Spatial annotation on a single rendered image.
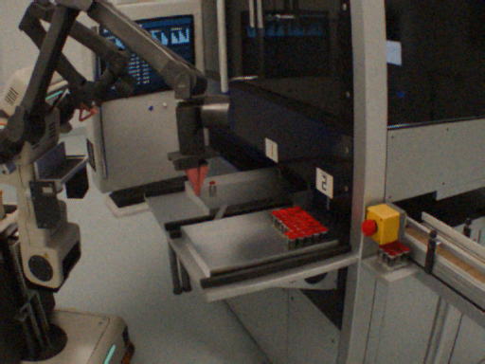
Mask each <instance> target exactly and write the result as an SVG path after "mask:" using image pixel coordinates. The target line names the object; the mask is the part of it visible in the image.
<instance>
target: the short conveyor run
mask: <svg viewBox="0 0 485 364"><path fill-rule="evenodd" d="M422 219H423V220H424V223H421V224H419V223H417V222H415V221H414V220H413V219H411V218H410V217H408V216H406V224H407V225H408V226H409V227H408V228H406V229H405V236H404V237H403V239H400V240H398V239H397V240H398V241H399V242H400V244H403V245H404V246H407V247H409V248H410V251H409V257H408V260H409V261H411V263H413V264H415V265H417V266H418V267H419V268H421V269H422V273H421V275H420V277H417V278H416V279H417V280H418V281H420V282H421V283H423V284H424V285H426V287H429V288H430V289H431V291H434V292H435V293H436V294H438V295H439V296H440V297H442V298H443V299H444V300H446V301H447V302H449V303H450V304H452V305H453V306H454V307H456V309H458V310H459V311H461V313H462V314H464V315H465V316H467V317H468V318H470V319H471V320H473V321H474V322H475V323H477V325H479V326H480V327H482V328H484V330H485V248H484V247H483V246H480V245H479V244H478V243H476V242H474V241H472V240H471V239H470V234H471V229H470V228H469V226H470V225H471V224H472V222H473V219H470V218H466V219H465V225H467V226H464V229H463V233H459V232H457V231H456V230H455V229H452V228H450V227H448V226H447V225H445V224H444V223H442V222H440V221H439V220H437V219H436V218H435V217H433V216H430V215H428V214H427V213H425V212H422Z"/></svg>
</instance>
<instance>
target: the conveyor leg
mask: <svg viewBox="0 0 485 364"><path fill-rule="evenodd" d="M453 308H454V306H453V305H452V304H450V303H449V302H447V301H446V300H444V299H443V298H442V297H440V296H439V298H438V305H437V309H436V311H435V317H434V321H433V323H432V330H431V333H430V336H429V341H428V343H427V348H426V352H425V355H424V360H423V363H422V364H439V363H440V355H441V354H442V350H443V345H444V343H445V339H446V335H447V332H448V329H449V323H450V320H451V317H452V313H453Z"/></svg>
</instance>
